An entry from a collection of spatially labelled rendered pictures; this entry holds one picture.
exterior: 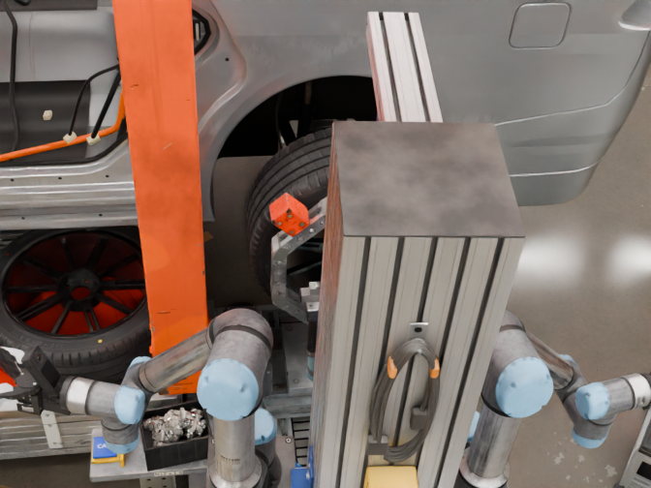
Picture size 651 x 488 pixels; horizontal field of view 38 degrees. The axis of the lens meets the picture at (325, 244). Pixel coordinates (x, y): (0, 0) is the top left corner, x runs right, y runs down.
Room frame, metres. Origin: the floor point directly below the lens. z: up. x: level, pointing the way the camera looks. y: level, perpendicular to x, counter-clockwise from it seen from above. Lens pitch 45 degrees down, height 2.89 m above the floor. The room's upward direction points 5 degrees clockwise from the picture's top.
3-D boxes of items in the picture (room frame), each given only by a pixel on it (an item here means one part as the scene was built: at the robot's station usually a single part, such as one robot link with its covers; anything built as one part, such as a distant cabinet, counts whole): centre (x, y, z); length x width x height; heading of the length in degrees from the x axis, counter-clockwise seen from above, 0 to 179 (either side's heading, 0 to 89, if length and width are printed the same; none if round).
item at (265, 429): (1.24, 0.14, 0.98); 0.13 x 0.12 x 0.14; 172
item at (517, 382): (1.17, -0.40, 1.19); 0.15 x 0.12 x 0.55; 20
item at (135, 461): (1.54, 0.44, 0.44); 0.43 x 0.17 x 0.03; 101
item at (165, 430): (1.54, 0.40, 0.52); 0.20 x 0.14 x 0.13; 110
